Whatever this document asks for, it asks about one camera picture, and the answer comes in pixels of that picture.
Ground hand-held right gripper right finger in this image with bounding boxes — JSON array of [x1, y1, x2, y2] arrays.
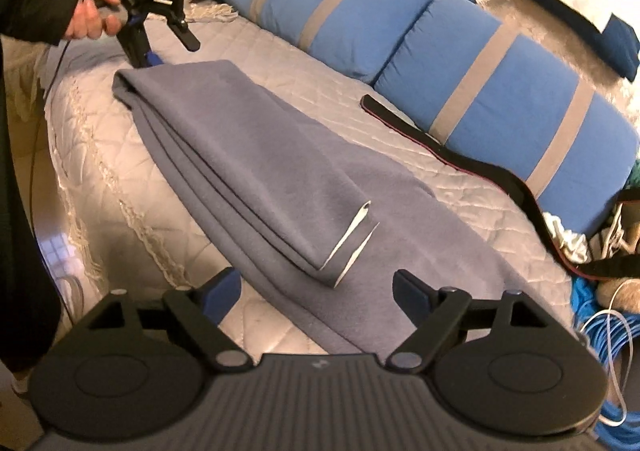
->
[[385, 269, 551, 373]]

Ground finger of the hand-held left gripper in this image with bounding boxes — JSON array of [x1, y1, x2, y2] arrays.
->
[[119, 22, 163, 69], [166, 2, 202, 52]]

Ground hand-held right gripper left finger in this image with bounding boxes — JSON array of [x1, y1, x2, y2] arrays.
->
[[85, 267, 253, 373]]

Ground grey-blue sweatpants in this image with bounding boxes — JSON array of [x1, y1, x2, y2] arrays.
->
[[114, 58, 501, 362]]

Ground person's left hand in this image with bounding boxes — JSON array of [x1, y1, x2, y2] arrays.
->
[[62, 0, 123, 42]]

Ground grey quilted bedspread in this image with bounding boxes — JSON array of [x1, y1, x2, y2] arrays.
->
[[45, 1, 581, 357]]

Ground blue pillow with grey stripes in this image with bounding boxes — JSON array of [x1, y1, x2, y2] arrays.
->
[[372, 0, 640, 238], [217, 0, 436, 84]]

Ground white crumpled cloth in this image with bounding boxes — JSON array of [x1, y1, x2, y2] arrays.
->
[[542, 211, 590, 264]]

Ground clear plastic bag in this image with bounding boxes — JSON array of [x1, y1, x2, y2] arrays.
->
[[597, 201, 640, 257]]

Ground beige fuzzy blanket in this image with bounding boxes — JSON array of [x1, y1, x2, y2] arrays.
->
[[475, 0, 640, 102]]

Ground navy blue cloth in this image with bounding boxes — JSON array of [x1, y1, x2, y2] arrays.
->
[[520, 0, 640, 82]]

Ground pale pink cloth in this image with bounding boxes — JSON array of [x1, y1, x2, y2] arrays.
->
[[515, 0, 615, 31]]

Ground black strap with red edge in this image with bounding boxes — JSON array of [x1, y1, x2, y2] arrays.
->
[[360, 94, 640, 280]]

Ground blue cable bundle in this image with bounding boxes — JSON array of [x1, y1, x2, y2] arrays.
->
[[570, 276, 640, 432]]

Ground white cable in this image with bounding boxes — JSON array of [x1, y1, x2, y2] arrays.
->
[[580, 308, 632, 428]]

